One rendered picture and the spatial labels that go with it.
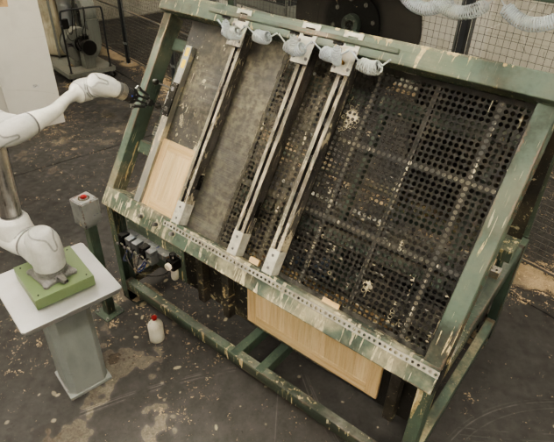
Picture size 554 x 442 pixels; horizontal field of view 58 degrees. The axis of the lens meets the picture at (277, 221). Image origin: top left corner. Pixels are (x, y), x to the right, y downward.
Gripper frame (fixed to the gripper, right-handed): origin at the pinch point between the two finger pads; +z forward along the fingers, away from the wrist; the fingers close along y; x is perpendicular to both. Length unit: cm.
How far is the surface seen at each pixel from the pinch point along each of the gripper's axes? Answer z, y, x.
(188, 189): 9, 36, 39
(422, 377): 11, 64, 187
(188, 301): 78, 122, 12
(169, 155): 14.6, 24.4, 11.3
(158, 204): 14, 53, 16
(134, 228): 14, 73, 5
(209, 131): 9.0, 2.6, 38.6
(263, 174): 9, 13, 81
